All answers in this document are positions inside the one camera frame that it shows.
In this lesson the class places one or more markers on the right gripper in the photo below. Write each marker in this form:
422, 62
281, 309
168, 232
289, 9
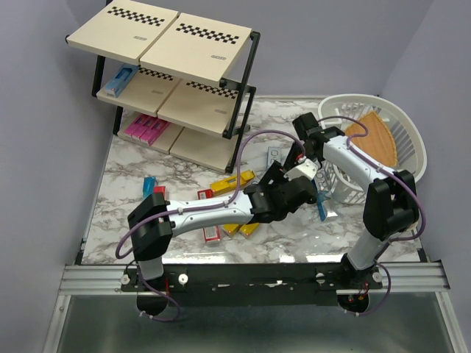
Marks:
290, 159

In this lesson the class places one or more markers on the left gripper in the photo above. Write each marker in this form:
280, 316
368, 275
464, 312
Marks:
274, 175

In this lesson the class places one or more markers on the pink toothpaste box back side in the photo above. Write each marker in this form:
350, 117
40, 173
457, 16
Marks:
156, 132

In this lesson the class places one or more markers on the pink toothpaste box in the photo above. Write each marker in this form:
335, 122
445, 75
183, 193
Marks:
156, 132
144, 128
132, 130

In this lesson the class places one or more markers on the light blue toothpaste box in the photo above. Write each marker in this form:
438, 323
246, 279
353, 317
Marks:
120, 80

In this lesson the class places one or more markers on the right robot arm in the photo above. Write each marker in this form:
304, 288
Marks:
392, 211

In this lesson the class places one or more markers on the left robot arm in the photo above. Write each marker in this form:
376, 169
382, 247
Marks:
155, 221

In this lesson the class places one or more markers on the beige three-tier shelf rack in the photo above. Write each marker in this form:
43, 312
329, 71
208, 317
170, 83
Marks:
192, 72

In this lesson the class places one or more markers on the silver R&O box upper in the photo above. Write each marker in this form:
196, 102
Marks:
273, 155

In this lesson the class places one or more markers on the silver blue R&O box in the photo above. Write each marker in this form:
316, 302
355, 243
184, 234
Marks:
324, 200

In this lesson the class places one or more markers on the yellow toothpaste box upper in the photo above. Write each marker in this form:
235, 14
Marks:
229, 184

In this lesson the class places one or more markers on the yellow toothpaste box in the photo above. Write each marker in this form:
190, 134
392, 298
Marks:
231, 229
229, 184
247, 229

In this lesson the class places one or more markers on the white plastic dish basket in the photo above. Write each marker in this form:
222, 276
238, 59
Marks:
411, 152

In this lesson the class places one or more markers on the yellow toothpaste box lower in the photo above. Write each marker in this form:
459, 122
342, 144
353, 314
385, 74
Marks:
247, 229

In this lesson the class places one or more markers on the yellow toothpaste box middle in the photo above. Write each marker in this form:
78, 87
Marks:
231, 229

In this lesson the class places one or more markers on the woven wicker fan tray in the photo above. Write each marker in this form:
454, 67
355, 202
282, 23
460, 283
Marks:
379, 143

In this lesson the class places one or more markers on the red toothpaste box barcode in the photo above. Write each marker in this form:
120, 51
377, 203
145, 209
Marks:
211, 234

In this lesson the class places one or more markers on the red R&O toothpaste box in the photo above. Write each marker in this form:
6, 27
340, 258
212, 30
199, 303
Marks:
160, 189

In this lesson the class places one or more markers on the blue metallic toothpaste box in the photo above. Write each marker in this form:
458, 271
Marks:
148, 185

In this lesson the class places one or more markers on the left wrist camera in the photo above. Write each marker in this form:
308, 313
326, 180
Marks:
307, 168

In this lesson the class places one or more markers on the black mounting rail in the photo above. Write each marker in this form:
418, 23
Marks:
249, 285

